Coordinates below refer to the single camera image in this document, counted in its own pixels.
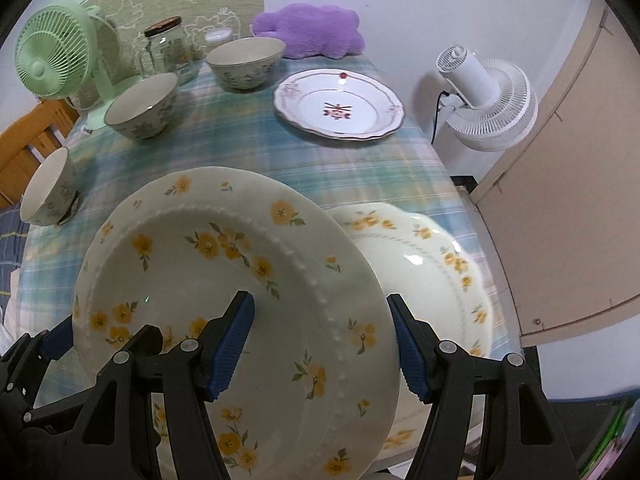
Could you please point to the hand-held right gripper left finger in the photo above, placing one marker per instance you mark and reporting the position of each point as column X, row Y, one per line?
column 232, row 345

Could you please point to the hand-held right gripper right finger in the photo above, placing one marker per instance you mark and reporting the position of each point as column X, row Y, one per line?
column 410, row 350

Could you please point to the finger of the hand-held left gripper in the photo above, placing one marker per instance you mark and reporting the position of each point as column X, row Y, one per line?
column 56, row 341

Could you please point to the large yellow floral plate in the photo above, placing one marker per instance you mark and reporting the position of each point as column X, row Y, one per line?
column 225, row 270

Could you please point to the scalloped yellow floral plate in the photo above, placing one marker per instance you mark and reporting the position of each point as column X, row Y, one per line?
column 425, row 270

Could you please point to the green floral ceramic bowl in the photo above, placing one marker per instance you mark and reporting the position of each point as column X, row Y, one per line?
column 245, row 77
column 42, row 190
column 145, row 125

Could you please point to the red floral white plate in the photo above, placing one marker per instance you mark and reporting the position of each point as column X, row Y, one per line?
column 310, row 110

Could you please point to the blue checked blanket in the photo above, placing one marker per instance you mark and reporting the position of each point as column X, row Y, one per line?
column 10, row 240

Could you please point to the wooden chair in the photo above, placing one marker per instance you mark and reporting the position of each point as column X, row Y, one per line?
column 20, row 150

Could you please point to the plaid tablecloth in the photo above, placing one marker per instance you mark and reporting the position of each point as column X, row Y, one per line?
column 250, row 150

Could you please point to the green printed bag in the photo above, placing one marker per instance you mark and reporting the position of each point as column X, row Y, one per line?
column 617, row 435

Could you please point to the beige door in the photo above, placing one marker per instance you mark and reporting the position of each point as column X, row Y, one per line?
column 575, row 185

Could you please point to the white standing fan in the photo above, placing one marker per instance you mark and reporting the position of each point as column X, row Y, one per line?
column 495, row 105

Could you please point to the green desk fan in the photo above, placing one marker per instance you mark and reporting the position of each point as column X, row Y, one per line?
column 50, row 50

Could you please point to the glass jar with lid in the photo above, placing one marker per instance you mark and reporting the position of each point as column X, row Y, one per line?
column 170, row 50

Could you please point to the cotton swab container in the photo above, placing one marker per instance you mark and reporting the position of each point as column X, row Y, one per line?
column 218, row 37

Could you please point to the purple plush toy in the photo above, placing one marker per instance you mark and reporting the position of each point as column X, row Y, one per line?
column 310, row 27

